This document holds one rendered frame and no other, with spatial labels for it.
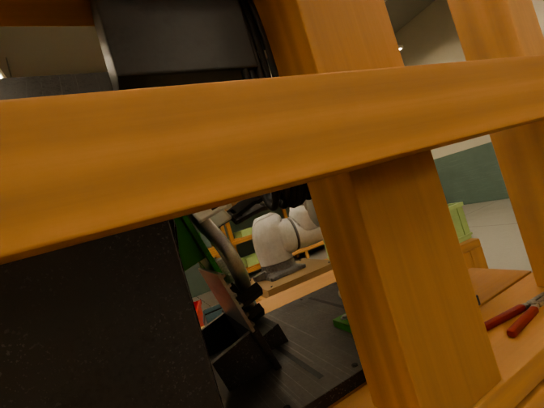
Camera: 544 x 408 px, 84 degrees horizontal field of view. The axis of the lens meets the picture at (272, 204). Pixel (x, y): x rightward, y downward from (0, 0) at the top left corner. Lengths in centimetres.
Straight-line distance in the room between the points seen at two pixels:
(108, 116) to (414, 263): 34
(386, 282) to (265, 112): 22
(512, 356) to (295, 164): 43
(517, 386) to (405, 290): 22
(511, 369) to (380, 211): 29
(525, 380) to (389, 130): 38
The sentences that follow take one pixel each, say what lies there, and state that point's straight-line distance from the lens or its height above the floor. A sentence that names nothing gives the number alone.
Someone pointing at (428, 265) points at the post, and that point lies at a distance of 41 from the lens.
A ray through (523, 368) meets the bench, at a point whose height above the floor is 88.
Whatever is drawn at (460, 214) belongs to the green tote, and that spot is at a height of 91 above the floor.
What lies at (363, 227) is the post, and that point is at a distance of 35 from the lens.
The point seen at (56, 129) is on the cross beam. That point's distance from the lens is 23.
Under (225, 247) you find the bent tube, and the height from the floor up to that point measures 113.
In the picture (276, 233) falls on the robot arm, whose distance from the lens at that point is 131.
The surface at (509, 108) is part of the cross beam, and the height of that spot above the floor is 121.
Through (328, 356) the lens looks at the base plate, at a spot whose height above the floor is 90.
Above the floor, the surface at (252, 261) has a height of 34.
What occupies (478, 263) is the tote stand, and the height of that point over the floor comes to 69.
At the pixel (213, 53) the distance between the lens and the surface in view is 42.
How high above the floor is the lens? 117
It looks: 1 degrees up
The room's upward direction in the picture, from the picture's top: 17 degrees counter-clockwise
